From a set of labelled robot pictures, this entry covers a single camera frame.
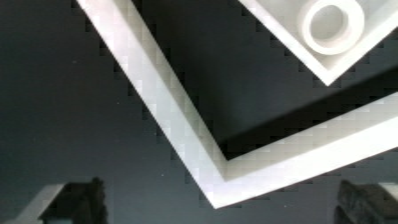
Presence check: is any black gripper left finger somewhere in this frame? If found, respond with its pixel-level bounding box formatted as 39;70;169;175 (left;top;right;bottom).
3;177;110;224

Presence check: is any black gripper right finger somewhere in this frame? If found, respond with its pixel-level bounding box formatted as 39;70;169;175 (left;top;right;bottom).
334;180;398;224

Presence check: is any white square tabletop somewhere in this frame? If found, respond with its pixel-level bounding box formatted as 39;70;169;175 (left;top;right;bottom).
238;0;398;85

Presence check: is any white U-shaped obstacle frame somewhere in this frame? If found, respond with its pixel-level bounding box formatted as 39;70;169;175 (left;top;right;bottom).
76;0;398;208

